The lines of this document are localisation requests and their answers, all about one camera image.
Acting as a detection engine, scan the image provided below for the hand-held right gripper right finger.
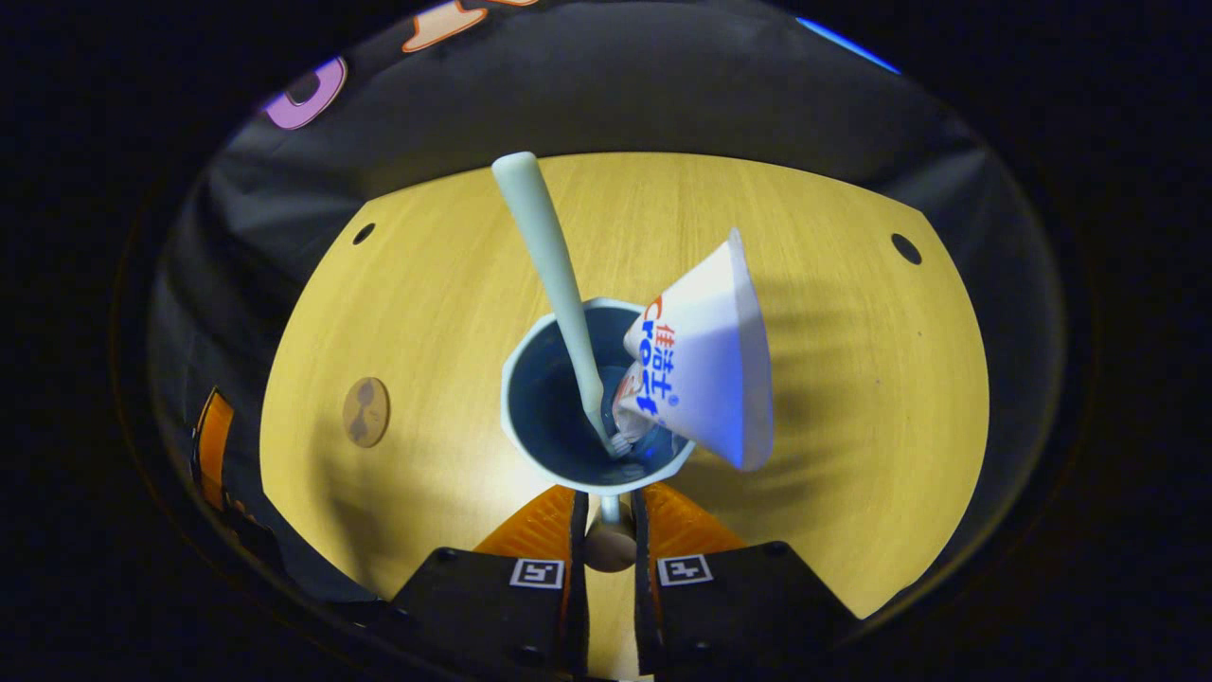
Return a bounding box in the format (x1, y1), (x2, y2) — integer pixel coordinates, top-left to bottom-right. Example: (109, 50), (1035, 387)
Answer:
(630, 481), (858, 675)

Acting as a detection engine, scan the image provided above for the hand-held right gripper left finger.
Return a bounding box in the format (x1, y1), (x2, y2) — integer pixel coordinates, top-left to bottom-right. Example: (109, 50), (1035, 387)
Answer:
(388, 485), (590, 678)

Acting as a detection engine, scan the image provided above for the round brown coaster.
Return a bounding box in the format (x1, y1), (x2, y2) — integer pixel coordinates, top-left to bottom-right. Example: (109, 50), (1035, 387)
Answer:
(342, 376), (391, 449)

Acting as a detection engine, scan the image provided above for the light blue cup wooden handle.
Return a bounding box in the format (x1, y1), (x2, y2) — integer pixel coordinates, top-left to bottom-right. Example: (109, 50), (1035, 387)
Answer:
(500, 297), (697, 574)

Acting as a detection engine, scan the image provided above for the white toothpaste tube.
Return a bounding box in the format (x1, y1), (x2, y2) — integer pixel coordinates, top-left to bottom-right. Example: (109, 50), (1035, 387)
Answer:
(612, 227), (775, 473)

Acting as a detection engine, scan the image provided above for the pale green toothbrush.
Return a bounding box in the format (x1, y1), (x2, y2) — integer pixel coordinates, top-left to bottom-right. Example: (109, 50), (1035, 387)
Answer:
(491, 152), (633, 460)

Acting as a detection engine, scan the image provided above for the black backdrop cloth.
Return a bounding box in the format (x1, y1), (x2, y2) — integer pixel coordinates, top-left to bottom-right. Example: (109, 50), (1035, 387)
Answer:
(147, 0), (1066, 607)

